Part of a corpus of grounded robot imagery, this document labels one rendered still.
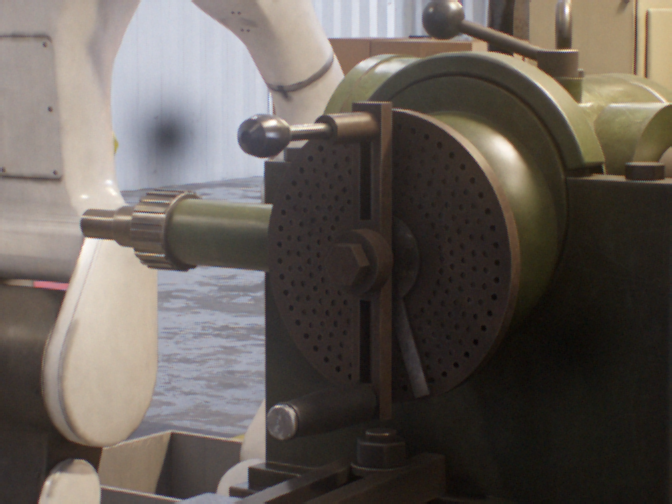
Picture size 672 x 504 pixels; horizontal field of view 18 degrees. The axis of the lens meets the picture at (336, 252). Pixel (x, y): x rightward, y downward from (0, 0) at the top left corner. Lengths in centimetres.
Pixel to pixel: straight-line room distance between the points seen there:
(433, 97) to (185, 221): 20
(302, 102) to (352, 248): 86
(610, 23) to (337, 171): 44
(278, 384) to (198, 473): 236
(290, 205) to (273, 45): 73
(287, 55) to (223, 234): 69
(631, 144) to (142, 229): 34
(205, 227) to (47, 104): 73
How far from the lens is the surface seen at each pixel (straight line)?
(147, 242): 148
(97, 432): 215
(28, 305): 217
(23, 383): 214
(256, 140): 122
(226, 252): 145
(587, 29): 174
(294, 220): 138
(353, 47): 1049
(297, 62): 212
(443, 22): 146
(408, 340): 133
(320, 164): 136
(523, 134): 137
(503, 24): 195
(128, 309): 216
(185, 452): 388
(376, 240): 131
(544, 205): 136
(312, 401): 128
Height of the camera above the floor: 134
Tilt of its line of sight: 7 degrees down
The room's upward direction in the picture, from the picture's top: straight up
